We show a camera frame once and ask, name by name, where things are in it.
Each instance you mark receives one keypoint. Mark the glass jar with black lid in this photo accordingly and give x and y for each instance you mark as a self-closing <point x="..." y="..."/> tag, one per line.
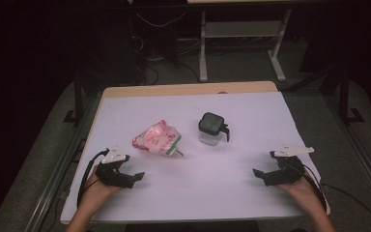
<point x="211" y="127"/>

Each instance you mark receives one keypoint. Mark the person's right hand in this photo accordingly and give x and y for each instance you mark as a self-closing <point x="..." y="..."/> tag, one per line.
<point x="306" y="195"/>

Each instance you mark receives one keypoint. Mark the person's left hand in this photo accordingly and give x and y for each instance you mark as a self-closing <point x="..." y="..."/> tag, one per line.
<point x="98" y="195"/>

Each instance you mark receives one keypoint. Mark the black metal stand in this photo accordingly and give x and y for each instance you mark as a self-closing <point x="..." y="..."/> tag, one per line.
<point x="78" y="103"/>
<point x="344" y="96"/>

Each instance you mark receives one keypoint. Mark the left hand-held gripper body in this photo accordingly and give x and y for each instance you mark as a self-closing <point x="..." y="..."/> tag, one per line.
<point x="111" y="172"/>

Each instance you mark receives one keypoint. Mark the white metal desk frame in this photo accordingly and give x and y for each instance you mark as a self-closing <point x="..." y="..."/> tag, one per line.
<point x="203" y="48"/>

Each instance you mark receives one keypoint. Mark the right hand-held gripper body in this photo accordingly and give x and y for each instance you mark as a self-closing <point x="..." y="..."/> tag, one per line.
<point x="290" y="170"/>

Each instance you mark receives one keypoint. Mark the aluminium rail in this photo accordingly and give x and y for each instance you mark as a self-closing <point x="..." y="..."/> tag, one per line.
<point x="364" y="161"/>
<point x="58" y="174"/>

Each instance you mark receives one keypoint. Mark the red and white plastic bag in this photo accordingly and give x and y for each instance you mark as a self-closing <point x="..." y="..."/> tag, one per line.
<point x="156" y="139"/>

